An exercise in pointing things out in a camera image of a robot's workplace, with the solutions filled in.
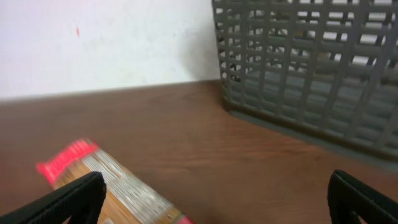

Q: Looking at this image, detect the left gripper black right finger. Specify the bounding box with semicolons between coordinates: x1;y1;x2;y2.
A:
327;170;397;224

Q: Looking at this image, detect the grey plastic lattice basket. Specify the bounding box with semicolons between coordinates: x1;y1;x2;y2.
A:
212;0;397;163

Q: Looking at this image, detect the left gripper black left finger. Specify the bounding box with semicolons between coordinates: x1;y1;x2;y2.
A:
1;172;106;224

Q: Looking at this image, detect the orange spaghetti packet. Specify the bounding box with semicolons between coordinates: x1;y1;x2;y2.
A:
36;139;193;224

